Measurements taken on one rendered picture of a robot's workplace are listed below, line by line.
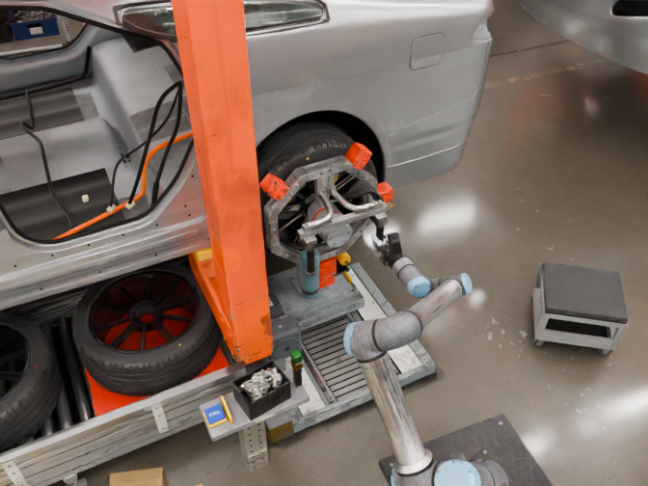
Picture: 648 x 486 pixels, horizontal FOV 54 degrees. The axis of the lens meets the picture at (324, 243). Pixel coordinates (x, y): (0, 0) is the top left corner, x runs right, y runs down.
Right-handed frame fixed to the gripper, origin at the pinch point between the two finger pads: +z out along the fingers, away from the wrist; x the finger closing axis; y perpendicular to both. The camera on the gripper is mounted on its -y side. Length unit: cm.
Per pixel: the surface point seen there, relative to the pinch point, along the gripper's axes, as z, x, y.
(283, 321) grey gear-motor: 5, -45, 42
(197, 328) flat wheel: 11, -85, 32
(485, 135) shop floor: 140, 182, 83
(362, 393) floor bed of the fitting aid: -28, -20, 75
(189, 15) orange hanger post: -19, -75, -121
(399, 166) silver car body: 32.9, 31.1, -5.4
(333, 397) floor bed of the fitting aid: -23, -33, 76
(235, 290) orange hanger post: -19, -73, -15
